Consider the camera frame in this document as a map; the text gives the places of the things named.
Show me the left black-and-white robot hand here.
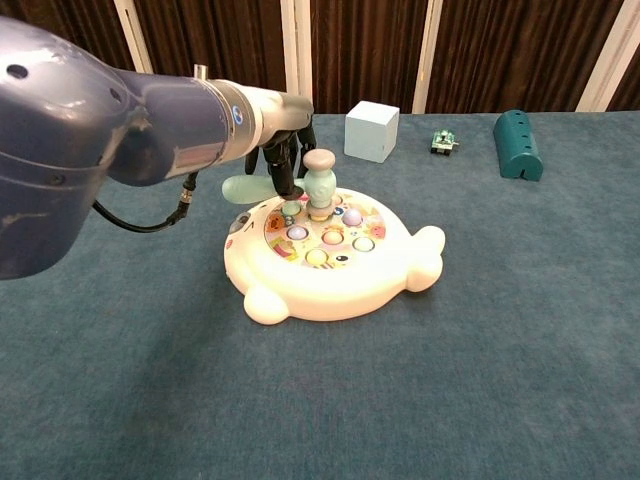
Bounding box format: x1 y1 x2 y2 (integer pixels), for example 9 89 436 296
244 90 319 200

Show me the light blue toy handle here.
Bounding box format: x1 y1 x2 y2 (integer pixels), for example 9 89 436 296
221 149 338 222

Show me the white fish-shaped toy plate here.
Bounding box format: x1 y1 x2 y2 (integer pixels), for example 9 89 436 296
223 188 447 327

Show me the light blue cube block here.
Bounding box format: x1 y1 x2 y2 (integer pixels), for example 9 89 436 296
343 100 401 164

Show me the dark brown curtain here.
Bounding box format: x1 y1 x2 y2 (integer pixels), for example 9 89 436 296
0 0 640 116

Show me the teal half-cylinder block with holes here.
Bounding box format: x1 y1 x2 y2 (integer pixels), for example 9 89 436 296
492 109 545 183

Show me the blue felt table mat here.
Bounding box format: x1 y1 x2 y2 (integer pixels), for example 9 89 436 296
0 111 640 480

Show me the white metal frame post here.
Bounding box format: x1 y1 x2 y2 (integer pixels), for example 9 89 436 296
113 0 154 76
411 0 445 116
574 0 640 114
279 0 314 114

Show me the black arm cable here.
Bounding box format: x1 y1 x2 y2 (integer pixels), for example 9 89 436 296
91 170 202 235

